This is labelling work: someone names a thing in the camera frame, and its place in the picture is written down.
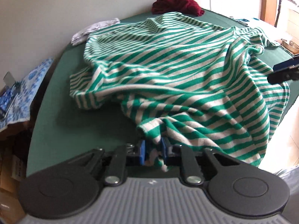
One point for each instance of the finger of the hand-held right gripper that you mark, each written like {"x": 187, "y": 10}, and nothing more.
{"x": 282, "y": 75}
{"x": 289, "y": 64}

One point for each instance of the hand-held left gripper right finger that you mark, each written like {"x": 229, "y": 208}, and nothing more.
{"x": 164, "y": 150}

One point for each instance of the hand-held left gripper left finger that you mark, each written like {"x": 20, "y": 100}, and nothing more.
{"x": 141, "y": 151}

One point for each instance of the green white striped shirt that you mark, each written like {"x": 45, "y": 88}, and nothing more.
{"x": 177, "y": 70}

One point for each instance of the white power strip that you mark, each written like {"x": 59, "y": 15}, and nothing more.
{"x": 247, "y": 21}

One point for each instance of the green table cloth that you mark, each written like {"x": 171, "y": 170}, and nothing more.
{"x": 77, "y": 126}

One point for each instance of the dark red sweater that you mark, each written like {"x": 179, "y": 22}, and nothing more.
{"x": 177, "y": 4}

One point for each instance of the blue floral towel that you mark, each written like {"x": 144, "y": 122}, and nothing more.
{"x": 28, "y": 93}

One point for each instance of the white folded shirt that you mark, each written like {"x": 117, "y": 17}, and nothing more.
{"x": 93, "y": 29}

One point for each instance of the cardboard box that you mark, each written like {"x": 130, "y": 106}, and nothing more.
{"x": 9, "y": 179}

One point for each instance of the small mirror on stand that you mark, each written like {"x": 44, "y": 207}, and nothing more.
{"x": 8, "y": 78}

